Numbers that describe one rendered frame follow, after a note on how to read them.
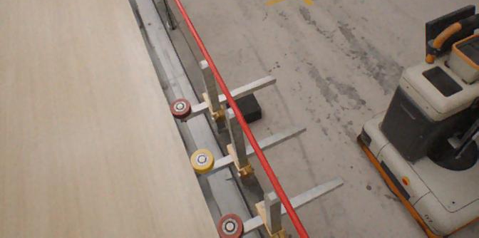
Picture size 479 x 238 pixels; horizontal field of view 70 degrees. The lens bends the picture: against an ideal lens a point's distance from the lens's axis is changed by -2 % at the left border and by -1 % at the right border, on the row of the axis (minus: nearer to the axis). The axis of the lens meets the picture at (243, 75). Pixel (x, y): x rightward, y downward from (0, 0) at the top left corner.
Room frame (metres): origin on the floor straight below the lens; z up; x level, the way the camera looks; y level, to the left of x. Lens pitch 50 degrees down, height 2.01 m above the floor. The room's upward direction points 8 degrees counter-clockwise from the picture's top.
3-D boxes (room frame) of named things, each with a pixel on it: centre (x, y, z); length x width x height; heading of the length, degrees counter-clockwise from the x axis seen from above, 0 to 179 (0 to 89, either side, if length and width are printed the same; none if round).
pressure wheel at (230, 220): (0.32, 0.10, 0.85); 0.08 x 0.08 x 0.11
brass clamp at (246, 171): (0.58, 0.05, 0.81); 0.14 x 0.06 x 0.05; 18
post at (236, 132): (0.56, 0.05, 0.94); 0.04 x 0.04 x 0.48; 18
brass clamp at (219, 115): (0.82, 0.13, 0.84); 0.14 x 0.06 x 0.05; 18
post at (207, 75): (0.80, 0.13, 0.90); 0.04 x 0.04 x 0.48; 18
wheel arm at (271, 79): (0.86, 0.07, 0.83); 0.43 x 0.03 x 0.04; 108
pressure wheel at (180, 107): (0.80, 0.26, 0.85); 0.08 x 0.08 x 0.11
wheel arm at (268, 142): (0.62, -0.01, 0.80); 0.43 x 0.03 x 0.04; 108
